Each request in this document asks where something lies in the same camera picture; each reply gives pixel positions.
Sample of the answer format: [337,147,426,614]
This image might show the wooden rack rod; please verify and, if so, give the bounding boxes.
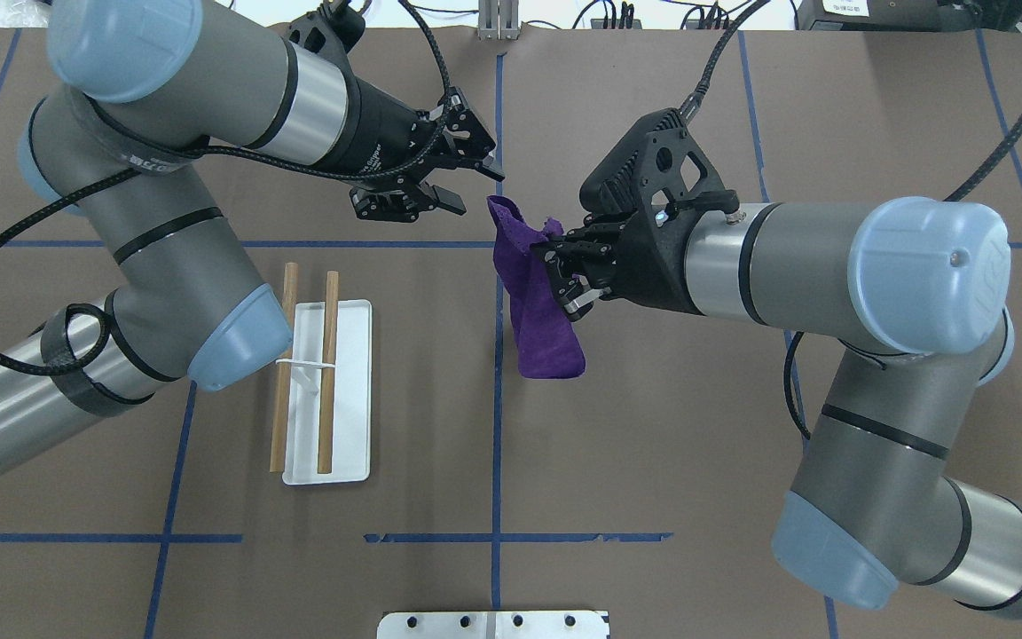
[269,262,299,474]
[316,271,340,474]

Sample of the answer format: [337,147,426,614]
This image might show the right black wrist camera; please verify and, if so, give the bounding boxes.
[578,108,741,226]

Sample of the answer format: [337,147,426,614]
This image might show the inner wooden rack rod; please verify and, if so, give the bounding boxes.
[316,271,340,474]

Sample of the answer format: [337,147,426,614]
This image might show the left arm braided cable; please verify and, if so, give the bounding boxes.
[0,0,459,378]

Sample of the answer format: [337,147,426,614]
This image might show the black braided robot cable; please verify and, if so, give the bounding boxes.
[680,0,1022,440]

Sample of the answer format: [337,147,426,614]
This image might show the black device with label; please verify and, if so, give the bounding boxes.
[796,1,1022,32]

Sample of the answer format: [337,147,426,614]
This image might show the white towel rack tray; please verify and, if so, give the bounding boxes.
[281,299,373,486]

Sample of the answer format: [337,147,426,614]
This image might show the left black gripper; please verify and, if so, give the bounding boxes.
[329,75,506,223]

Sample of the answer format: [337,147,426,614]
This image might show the grey aluminium post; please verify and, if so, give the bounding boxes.
[477,0,522,41]

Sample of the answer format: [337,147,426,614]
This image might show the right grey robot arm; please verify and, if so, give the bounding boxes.
[531,193,1022,621]

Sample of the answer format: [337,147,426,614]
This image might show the outer wooden rack rod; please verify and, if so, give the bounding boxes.
[269,262,299,474]

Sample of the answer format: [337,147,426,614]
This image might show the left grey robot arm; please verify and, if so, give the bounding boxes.
[0,1,506,476]

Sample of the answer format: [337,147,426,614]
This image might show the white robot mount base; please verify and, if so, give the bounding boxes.
[376,610,611,638]

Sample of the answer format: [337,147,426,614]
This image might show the purple microfibre towel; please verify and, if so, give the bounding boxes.
[486,194,586,380]

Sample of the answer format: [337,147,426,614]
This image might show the black cable hub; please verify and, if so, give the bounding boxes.
[678,1,737,31]
[580,1,642,31]

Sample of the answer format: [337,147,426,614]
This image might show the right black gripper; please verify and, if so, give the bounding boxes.
[546,217,701,322]

